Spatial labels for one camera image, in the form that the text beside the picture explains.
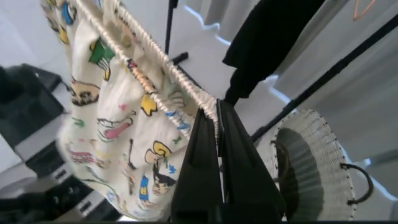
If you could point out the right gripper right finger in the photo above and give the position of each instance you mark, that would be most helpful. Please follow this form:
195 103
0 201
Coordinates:
248 186

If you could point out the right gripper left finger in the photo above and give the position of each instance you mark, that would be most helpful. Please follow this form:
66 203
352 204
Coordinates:
196 186

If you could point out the cream printed garment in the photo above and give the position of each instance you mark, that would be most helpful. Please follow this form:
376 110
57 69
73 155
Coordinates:
124 124

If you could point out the black garment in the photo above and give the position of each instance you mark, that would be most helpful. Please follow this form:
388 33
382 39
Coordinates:
267 40

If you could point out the pink clothes hanger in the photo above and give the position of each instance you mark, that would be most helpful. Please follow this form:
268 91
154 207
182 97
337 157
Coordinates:
360 14

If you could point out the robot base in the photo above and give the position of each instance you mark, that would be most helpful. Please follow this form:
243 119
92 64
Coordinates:
31 102

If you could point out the white laundry basket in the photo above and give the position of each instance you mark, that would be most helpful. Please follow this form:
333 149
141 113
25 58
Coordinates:
323 149

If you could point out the black clothes rack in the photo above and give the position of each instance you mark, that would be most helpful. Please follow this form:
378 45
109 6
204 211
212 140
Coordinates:
326 77

